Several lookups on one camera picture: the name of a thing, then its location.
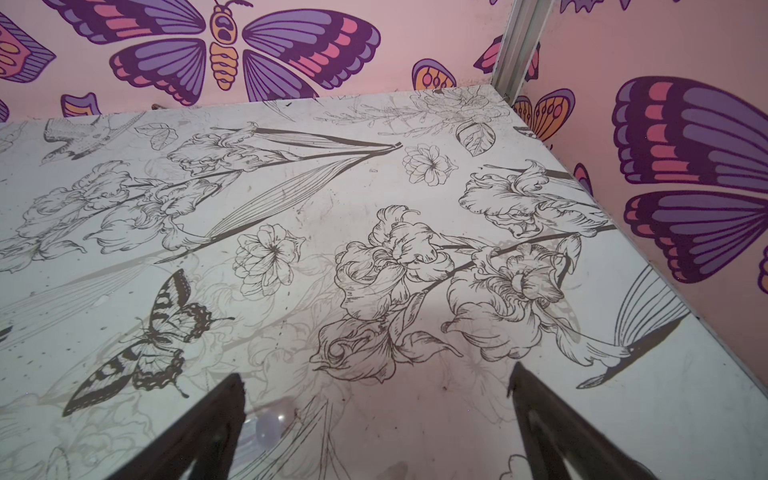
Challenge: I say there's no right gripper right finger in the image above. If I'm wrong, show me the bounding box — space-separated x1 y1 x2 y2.
507 362 655 480

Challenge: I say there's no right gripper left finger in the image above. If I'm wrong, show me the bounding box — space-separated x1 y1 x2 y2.
110 373 246 480

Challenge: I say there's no clear handle screwdriver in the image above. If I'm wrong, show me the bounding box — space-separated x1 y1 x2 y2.
231 397 296 479

